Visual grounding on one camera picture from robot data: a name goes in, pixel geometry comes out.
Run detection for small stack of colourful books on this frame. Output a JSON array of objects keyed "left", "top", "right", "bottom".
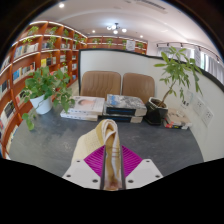
[{"left": 162, "top": 108, "right": 194, "bottom": 131}]

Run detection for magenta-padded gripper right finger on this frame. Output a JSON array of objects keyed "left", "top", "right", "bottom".
[{"left": 120, "top": 144, "right": 164, "bottom": 190}]

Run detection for leafy plant in white pot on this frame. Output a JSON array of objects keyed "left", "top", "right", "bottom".
[{"left": 21, "top": 65, "right": 76, "bottom": 131}]

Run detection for tall plant in black pot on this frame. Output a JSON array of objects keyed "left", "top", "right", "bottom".
[{"left": 143, "top": 46, "right": 204, "bottom": 126}]

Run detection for ceiling lights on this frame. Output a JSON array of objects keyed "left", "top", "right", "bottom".
[{"left": 57, "top": 2, "right": 145, "bottom": 40}]

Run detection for thick dark blue book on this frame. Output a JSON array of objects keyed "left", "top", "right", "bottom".
[{"left": 103, "top": 94, "right": 148, "bottom": 118}]

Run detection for white window curtain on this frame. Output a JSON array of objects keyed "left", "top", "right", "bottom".
[{"left": 156, "top": 41, "right": 224, "bottom": 85}]

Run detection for white wall socket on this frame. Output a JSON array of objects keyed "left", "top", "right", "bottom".
[
  {"left": 202, "top": 107, "right": 215, "bottom": 128},
  {"left": 194, "top": 98, "right": 205, "bottom": 116}
]

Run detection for narrow brown padded chair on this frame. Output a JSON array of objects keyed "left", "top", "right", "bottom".
[{"left": 121, "top": 72, "right": 156, "bottom": 105}]

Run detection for wide brown padded chair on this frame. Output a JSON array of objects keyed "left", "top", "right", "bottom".
[{"left": 79, "top": 70, "right": 122, "bottom": 100}]

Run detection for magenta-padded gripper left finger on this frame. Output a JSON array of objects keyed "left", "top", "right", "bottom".
[{"left": 62, "top": 144, "right": 107, "bottom": 191}]

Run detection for white paper sign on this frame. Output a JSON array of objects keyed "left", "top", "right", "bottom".
[{"left": 125, "top": 39, "right": 136, "bottom": 52}]

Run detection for yellow and pink striped towel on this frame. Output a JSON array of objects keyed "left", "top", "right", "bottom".
[{"left": 70, "top": 118, "right": 126, "bottom": 192}]

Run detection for orange wall shelf with plants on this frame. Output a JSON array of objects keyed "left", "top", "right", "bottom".
[{"left": 87, "top": 35, "right": 148, "bottom": 56}]

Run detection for large orange wooden bookshelf unit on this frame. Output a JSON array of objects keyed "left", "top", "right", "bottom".
[{"left": 0, "top": 20, "right": 88, "bottom": 160}]

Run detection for ceiling air vent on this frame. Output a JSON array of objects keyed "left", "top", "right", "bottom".
[{"left": 124, "top": 0, "right": 168, "bottom": 14}]

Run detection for white book with portrait cover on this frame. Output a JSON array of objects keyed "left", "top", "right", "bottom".
[{"left": 68, "top": 95, "right": 106, "bottom": 116}]

